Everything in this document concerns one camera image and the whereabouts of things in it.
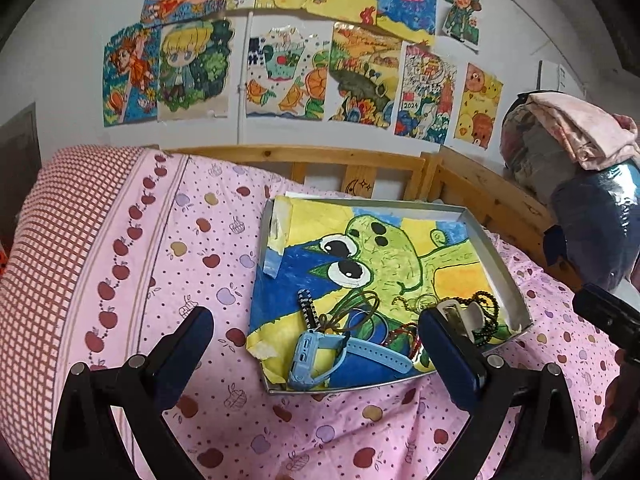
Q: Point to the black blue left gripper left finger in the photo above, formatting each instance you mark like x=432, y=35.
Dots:
x=167, y=369

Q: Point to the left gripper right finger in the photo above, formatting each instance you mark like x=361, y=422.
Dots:
x=467, y=374

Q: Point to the white silver hair clip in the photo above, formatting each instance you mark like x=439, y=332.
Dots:
x=466, y=319

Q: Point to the light blue smart watch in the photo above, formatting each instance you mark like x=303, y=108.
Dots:
x=318, y=356

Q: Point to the black striped hair clip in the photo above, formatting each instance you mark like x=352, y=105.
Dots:
x=306, y=306

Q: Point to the person's right hand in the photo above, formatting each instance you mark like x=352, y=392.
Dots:
x=614, y=398

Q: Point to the pink apple print bedsheet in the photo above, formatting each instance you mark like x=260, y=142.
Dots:
x=115, y=247

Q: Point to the grey tray with frog drawing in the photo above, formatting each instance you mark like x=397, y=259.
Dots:
x=372, y=266

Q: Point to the pile of clothes bundle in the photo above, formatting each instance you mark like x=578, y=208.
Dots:
x=582, y=164

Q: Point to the yellow bear chick drawing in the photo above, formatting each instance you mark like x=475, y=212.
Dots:
x=479, y=107

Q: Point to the blond boy drawing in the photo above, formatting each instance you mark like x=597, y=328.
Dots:
x=195, y=59

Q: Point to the colourful 2024 drawing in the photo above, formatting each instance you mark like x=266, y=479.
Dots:
x=427, y=96

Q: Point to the girl with fish drawing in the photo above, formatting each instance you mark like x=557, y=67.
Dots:
x=131, y=61

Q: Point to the yellow landscape drawing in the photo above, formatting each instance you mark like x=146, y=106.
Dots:
x=366, y=67

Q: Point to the turtle and fish drawing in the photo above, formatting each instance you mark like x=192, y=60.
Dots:
x=286, y=74

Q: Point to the red haired character drawing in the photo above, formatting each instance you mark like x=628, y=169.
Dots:
x=461, y=23

